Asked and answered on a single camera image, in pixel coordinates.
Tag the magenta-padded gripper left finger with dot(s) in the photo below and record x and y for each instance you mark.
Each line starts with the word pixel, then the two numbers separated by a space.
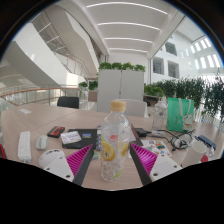
pixel 61 168

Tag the black charger block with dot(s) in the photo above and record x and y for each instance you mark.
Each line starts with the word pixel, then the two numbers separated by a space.
pixel 140 132

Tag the row of green hedge plants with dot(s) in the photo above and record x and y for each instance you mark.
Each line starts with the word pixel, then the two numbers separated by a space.
pixel 193 93

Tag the black and red case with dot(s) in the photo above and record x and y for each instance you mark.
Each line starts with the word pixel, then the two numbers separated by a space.
pixel 56 131

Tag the bare white power strip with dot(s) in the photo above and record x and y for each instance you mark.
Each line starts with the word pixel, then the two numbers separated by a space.
pixel 24 146

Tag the group of ceiling light strips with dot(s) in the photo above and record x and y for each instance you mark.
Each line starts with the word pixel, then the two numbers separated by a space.
pixel 128 25

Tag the green tote bag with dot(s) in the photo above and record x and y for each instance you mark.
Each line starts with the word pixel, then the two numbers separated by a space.
pixel 176 115

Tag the glass railing with wooden handrail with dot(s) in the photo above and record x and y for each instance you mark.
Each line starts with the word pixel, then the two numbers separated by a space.
pixel 33 95

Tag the white planter cabinet with plants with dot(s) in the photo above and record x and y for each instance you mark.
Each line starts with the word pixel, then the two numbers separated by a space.
pixel 120 86

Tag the clear lemon drink bottle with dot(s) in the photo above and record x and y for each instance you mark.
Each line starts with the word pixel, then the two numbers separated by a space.
pixel 115 133

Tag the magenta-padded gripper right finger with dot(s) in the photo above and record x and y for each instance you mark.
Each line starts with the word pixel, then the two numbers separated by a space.
pixel 160 166

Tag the colourful sticker sheet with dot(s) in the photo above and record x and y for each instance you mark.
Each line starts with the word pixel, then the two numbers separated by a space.
pixel 156 146

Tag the black notebook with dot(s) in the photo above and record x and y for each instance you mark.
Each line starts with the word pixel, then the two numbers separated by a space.
pixel 88 141

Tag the white chair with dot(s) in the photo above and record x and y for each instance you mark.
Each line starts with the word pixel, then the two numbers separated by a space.
pixel 136 108

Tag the small planter with plants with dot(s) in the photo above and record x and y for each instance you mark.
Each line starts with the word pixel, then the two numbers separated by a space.
pixel 91 90

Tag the tall clear water bottle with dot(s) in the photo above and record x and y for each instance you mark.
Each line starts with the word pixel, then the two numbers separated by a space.
pixel 159 115

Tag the white power adapter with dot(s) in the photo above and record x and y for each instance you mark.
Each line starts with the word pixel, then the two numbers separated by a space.
pixel 156 134

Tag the grey computer mouse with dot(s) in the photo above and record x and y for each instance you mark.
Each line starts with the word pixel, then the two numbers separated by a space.
pixel 42 142

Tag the black chair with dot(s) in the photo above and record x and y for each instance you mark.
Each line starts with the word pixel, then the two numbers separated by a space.
pixel 68 102

